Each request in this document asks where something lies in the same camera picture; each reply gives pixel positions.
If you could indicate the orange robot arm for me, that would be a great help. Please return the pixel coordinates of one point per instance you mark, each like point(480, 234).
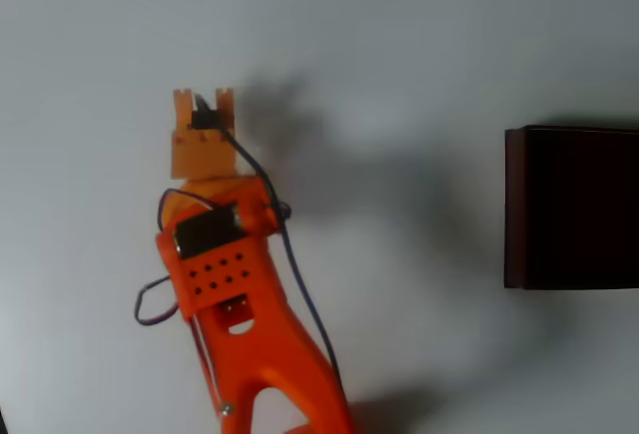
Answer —
point(269, 334)

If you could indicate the dark red box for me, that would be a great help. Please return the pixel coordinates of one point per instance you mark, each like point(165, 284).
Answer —
point(579, 209)

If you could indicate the light orange forked camera mount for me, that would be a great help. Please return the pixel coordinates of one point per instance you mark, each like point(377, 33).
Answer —
point(199, 157)

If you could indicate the small black camera module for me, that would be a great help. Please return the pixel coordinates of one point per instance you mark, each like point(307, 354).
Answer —
point(204, 119)

